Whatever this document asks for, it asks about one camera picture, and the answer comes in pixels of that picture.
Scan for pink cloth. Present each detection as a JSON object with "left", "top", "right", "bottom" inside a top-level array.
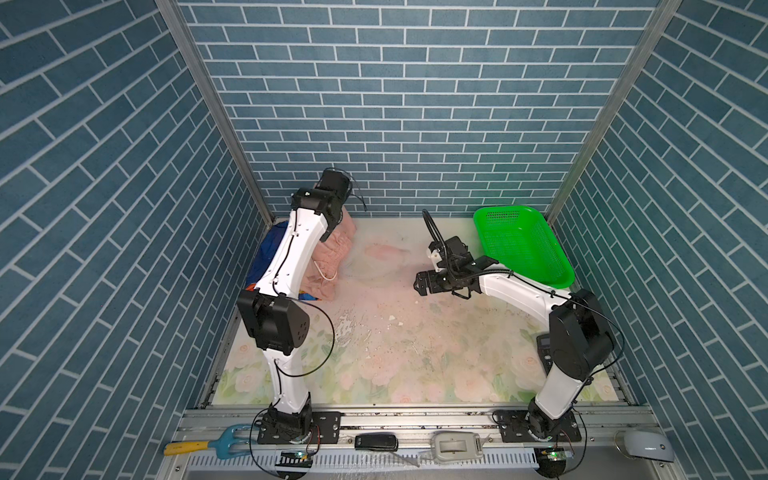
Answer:
[{"left": 300, "top": 207, "right": 357, "bottom": 301}]

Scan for colourful striped shorts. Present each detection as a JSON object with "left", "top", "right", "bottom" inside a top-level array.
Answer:
[{"left": 245, "top": 219, "right": 324, "bottom": 299}]

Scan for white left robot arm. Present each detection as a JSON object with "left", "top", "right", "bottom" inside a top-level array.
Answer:
[{"left": 237, "top": 181, "right": 351, "bottom": 442}]

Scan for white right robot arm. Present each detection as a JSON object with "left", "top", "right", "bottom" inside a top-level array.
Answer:
[{"left": 413, "top": 257, "right": 616, "bottom": 437}]

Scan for green plastic basket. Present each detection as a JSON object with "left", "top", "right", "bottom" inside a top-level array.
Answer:
[{"left": 473, "top": 206, "right": 575, "bottom": 289}]

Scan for black calculator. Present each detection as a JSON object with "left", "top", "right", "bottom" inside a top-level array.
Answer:
[{"left": 536, "top": 333, "right": 553, "bottom": 374}]

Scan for black car key fob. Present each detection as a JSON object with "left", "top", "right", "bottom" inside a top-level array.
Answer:
[{"left": 354, "top": 432, "right": 399, "bottom": 453}]

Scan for right green lit circuit board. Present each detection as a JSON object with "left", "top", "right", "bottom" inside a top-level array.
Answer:
[{"left": 534, "top": 447, "right": 573, "bottom": 479}]

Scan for green lit circuit board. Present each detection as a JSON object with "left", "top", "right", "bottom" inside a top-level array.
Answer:
[
  {"left": 534, "top": 447, "right": 573, "bottom": 479},
  {"left": 274, "top": 452, "right": 314, "bottom": 480}
]

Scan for left green lit circuit board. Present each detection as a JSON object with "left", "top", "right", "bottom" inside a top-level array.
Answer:
[{"left": 274, "top": 452, "right": 314, "bottom": 480}]

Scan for white computer mouse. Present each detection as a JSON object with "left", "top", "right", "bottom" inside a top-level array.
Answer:
[{"left": 614, "top": 429, "right": 675, "bottom": 463}]

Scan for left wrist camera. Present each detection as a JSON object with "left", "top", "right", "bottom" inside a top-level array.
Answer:
[{"left": 316, "top": 168, "right": 353, "bottom": 196}]

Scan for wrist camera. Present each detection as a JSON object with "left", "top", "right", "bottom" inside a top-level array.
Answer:
[
  {"left": 422, "top": 209, "right": 473, "bottom": 272},
  {"left": 316, "top": 168, "right": 353, "bottom": 196}
]

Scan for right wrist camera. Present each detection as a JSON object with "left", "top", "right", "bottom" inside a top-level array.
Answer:
[{"left": 422, "top": 209, "right": 473, "bottom": 272}]

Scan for aluminium left corner post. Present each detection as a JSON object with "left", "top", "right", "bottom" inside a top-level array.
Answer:
[{"left": 156, "top": 0, "right": 275, "bottom": 225}]

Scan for aluminium corner post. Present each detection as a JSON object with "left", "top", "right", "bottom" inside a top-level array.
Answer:
[
  {"left": 156, "top": 0, "right": 275, "bottom": 225},
  {"left": 545, "top": 0, "right": 682, "bottom": 226}
]

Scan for blue yellow handled tool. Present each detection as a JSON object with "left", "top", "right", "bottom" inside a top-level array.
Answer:
[{"left": 163, "top": 424, "right": 251, "bottom": 460}]

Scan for aluminium right corner post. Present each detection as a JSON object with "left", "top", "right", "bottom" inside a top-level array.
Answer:
[{"left": 545, "top": 0, "right": 682, "bottom": 226}]

